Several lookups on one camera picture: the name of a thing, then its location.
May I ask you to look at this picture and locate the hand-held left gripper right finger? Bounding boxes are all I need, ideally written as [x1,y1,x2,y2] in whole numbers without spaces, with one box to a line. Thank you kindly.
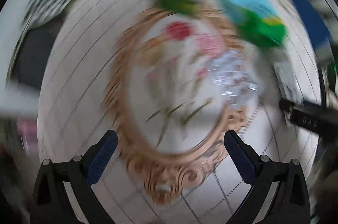
[224,129,311,224]

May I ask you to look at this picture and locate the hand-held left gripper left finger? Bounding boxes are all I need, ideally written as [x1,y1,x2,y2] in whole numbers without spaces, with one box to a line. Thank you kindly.
[30,129,119,224]

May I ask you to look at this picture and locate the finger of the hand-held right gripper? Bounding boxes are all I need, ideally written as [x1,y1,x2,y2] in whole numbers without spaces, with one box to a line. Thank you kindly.
[279,99,329,115]

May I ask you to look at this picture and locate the blue clear plastic wrapper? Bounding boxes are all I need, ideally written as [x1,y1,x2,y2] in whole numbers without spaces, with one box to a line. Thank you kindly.
[209,49,261,109]

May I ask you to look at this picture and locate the pink plastic item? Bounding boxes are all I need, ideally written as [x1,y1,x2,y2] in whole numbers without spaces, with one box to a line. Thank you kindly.
[15,118,39,151]

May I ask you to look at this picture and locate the blue green packet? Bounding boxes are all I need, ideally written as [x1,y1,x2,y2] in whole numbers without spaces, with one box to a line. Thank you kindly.
[213,0,289,49]

